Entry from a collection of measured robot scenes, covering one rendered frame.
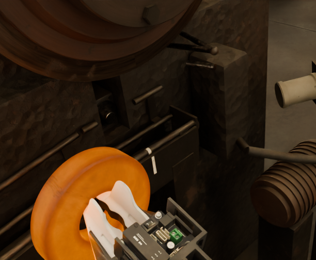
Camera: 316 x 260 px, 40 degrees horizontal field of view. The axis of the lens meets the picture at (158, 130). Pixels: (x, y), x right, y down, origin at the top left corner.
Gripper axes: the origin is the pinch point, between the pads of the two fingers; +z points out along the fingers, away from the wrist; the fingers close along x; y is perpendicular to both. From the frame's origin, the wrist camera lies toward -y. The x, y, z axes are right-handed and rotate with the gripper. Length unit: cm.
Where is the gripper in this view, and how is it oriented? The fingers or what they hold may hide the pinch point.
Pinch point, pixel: (92, 199)
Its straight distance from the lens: 52.3
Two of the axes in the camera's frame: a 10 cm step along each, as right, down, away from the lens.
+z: -6.7, -5.7, 4.7
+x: -7.4, 4.7, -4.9
